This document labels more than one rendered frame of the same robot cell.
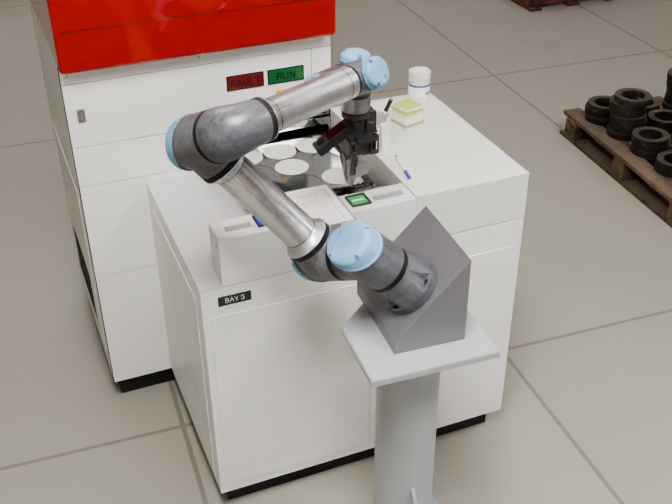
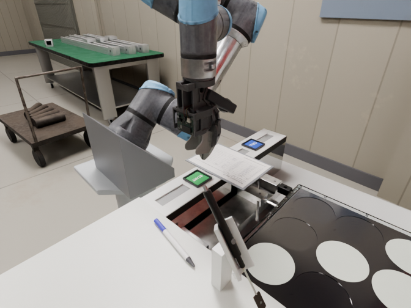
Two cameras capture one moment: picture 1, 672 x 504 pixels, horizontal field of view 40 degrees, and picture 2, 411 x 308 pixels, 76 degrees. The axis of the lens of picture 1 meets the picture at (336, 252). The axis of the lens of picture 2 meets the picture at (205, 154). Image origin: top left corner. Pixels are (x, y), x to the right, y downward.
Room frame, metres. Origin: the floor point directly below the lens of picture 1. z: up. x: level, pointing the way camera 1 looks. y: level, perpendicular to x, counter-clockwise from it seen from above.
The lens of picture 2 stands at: (2.66, -0.28, 1.36)
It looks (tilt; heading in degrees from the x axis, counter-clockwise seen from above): 30 degrees down; 155
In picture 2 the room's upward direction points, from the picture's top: straight up
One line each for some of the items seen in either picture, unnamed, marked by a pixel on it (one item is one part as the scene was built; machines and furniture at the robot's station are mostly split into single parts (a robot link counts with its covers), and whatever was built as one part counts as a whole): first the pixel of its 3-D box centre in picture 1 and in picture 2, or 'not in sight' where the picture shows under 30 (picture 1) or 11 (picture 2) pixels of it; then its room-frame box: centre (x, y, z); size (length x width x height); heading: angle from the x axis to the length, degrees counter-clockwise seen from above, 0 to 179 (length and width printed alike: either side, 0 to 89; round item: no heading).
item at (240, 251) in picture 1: (314, 233); (226, 179); (2.09, 0.06, 0.89); 0.55 x 0.09 x 0.14; 112
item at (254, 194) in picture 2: not in sight; (252, 193); (2.18, 0.09, 0.89); 0.08 x 0.03 x 0.03; 22
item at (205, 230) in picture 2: not in sight; (234, 215); (2.21, 0.02, 0.87); 0.36 x 0.08 x 0.03; 112
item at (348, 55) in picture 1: (354, 73); (199, 26); (2.13, -0.05, 1.32); 0.09 x 0.08 x 0.11; 137
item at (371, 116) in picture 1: (357, 131); (197, 105); (2.14, -0.06, 1.16); 0.09 x 0.08 x 0.12; 112
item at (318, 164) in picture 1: (291, 167); (341, 260); (2.45, 0.13, 0.90); 0.34 x 0.34 x 0.01; 22
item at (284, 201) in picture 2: (313, 195); (266, 218); (2.28, 0.06, 0.90); 0.38 x 0.01 x 0.01; 112
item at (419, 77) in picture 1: (419, 84); not in sight; (2.80, -0.27, 1.01); 0.07 x 0.07 x 0.10
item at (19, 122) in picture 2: not in sight; (41, 107); (-0.36, -0.71, 0.44); 1.11 x 0.65 x 0.88; 27
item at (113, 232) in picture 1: (194, 228); not in sight; (2.90, 0.52, 0.41); 0.82 x 0.70 x 0.82; 112
